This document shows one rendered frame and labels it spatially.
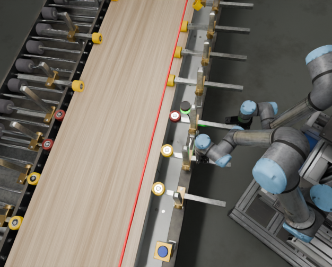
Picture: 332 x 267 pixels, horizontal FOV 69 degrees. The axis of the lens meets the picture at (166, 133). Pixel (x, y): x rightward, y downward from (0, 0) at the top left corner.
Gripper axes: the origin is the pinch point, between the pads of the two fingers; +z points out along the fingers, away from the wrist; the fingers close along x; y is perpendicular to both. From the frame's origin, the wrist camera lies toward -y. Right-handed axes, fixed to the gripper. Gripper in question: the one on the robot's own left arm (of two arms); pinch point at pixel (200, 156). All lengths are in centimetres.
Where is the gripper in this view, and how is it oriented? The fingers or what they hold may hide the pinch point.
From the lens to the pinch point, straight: 153.2
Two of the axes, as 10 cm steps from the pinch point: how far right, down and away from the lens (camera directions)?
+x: 9.9, -1.6, -0.5
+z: 1.0, 3.7, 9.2
